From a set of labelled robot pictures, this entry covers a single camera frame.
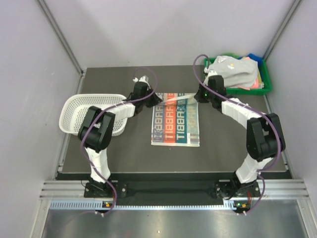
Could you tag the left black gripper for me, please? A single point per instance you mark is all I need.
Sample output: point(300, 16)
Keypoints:
point(155, 100)

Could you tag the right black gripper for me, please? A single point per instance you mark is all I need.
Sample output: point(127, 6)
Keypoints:
point(199, 96)

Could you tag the grey white towel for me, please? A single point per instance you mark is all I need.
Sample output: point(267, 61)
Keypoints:
point(232, 70)

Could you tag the colourful rabbit print towel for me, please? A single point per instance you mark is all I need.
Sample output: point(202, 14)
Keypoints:
point(175, 121)

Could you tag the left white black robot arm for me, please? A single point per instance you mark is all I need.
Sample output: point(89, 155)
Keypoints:
point(96, 131)

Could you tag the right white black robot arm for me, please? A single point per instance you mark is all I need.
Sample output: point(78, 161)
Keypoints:
point(264, 136)

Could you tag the green cloth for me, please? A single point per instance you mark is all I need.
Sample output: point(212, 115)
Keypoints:
point(231, 55)

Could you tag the pink striped towel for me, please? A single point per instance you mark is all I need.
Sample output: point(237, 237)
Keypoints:
point(252, 80)

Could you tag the blue cloth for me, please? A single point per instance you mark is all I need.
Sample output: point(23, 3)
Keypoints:
point(255, 58)

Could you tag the green plastic bin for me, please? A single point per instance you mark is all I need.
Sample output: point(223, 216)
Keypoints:
point(266, 81)

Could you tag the white perforated plastic basket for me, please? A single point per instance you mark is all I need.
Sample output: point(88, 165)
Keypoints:
point(76, 107)

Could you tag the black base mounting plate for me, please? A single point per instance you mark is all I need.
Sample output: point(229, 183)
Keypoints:
point(161, 189)

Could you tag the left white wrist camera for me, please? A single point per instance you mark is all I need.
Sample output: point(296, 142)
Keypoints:
point(143, 79)

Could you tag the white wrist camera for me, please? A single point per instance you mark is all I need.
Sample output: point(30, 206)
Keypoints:
point(209, 72)
point(143, 79)

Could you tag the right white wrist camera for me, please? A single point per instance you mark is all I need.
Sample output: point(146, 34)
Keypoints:
point(209, 72)

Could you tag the aluminium frame rail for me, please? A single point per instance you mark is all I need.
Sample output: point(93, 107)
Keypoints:
point(63, 189)

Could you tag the grey slotted cable duct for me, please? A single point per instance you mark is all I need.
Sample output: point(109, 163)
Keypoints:
point(102, 205)

